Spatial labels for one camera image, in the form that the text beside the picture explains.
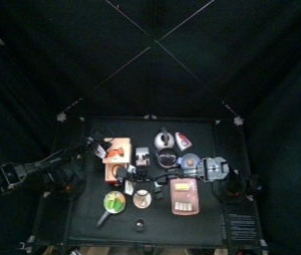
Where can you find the wooden drawer with red front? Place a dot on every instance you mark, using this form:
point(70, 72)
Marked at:
point(110, 174)

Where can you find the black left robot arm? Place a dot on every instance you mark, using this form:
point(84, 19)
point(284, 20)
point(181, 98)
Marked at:
point(29, 169)

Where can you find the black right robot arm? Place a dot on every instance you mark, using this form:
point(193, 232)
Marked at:
point(213, 167)

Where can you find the orange toy on cabinet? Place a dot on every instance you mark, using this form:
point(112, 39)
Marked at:
point(116, 152)

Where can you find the small white box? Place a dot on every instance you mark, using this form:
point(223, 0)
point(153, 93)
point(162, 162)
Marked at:
point(142, 161)

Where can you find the white box with red print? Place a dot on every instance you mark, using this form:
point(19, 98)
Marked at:
point(125, 142)

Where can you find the pale toy food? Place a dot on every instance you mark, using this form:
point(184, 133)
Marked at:
point(142, 199)

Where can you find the cream round plate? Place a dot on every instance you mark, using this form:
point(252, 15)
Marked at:
point(137, 203)

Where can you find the green toy vegetables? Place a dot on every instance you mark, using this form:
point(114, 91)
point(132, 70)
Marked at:
point(114, 202)

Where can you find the black toy pot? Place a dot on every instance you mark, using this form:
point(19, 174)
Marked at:
point(166, 158)

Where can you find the yellow toy block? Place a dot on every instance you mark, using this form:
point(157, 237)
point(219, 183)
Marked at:
point(183, 187)

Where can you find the blue toy bowl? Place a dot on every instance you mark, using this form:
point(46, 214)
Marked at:
point(183, 158)

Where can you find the grey frying pan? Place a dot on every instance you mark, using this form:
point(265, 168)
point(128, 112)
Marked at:
point(102, 219)

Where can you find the black round knob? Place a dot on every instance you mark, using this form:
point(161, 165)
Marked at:
point(140, 225)

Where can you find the orange toy ball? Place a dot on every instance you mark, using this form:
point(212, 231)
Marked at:
point(189, 162)

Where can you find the white sliced toy food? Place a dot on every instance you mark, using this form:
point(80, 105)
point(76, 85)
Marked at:
point(183, 206)

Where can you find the red and white packet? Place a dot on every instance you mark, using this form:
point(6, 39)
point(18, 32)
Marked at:
point(184, 142)

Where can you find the black printed label panel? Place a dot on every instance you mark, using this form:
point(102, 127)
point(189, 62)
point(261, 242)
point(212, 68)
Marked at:
point(241, 227)

